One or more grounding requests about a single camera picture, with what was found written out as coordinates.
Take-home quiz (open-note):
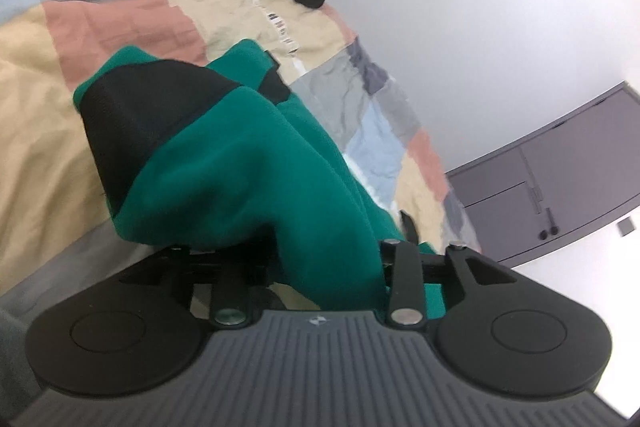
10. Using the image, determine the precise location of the person's grey garment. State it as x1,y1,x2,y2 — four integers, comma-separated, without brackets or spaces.
0,307,42,410

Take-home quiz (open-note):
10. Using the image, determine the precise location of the patchwork quilt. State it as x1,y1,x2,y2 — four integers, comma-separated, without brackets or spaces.
0,0,483,308

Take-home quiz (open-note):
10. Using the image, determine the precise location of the grey door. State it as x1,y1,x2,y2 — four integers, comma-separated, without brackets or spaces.
446,82,640,268

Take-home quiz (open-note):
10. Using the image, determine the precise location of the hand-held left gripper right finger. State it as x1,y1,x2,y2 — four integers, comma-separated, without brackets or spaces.
379,209,528,327

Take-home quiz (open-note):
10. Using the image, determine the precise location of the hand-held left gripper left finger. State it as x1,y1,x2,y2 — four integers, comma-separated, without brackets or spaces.
117,246,273,327

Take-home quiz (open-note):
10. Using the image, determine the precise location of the green zip hoodie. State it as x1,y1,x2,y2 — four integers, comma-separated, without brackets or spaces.
72,38,448,313

